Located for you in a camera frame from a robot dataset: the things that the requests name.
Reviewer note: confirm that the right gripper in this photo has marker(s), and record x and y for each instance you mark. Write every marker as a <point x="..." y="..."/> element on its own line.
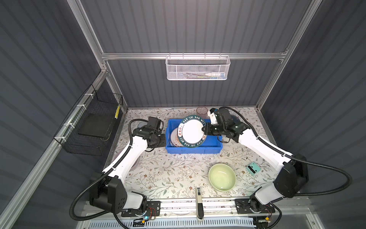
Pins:
<point x="207" y="130"/>

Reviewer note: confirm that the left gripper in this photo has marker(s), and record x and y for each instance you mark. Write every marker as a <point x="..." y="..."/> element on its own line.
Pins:
<point x="163" y="142"/>

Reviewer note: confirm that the orange sunburst plate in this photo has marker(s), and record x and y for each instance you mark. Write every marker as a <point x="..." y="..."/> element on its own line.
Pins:
<point x="174" y="138"/>

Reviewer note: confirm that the green rim lettered plate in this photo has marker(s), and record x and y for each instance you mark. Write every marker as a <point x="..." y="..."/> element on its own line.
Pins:
<point x="190" y="133"/>

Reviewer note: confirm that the light green bowl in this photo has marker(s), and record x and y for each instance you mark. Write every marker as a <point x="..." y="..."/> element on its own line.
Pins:
<point x="222" y="177"/>

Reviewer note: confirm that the clear blue plastic cup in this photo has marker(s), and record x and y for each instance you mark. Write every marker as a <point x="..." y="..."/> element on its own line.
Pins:
<point x="140" y="125"/>

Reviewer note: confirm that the purple bowl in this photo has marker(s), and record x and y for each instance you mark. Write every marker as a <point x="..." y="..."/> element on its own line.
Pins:
<point x="135" y="164"/>

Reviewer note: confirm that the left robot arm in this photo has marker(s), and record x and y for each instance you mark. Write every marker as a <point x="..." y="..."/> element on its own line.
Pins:
<point x="110" y="194"/>

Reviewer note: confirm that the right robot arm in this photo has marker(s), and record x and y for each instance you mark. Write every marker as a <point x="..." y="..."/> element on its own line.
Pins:
<point x="292" y="173"/>

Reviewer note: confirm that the blue plastic bin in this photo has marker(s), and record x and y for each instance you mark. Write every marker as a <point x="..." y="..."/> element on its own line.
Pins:
<point x="210" y="146"/>

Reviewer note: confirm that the pink plastic cup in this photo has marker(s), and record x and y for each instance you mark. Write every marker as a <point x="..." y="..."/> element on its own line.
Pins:
<point x="202" y="111"/>

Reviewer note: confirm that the yellow tag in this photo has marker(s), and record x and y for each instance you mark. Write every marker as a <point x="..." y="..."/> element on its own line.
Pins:
<point x="117" y="112"/>

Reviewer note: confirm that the floral table mat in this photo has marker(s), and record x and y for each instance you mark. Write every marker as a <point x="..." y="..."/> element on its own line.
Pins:
<point x="162" y="175"/>

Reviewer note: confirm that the black pad in basket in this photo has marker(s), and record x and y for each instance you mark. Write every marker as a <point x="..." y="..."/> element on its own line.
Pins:
<point x="96" y="125"/>

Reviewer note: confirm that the black white handheld device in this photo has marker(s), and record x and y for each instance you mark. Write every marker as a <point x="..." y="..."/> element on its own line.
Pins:
<point x="199" y="205"/>

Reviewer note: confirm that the black wire basket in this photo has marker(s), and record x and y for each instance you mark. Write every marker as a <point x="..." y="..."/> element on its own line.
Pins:
<point x="94" y="102"/>

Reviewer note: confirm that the white wire mesh basket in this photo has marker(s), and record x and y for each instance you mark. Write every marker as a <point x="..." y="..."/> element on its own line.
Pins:
<point x="197" y="67"/>

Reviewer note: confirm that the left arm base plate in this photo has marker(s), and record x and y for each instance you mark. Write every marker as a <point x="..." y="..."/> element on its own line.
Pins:
<point x="150" y="208"/>

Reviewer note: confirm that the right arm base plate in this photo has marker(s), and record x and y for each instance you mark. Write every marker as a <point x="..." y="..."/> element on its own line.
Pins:
<point x="243" y="206"/>

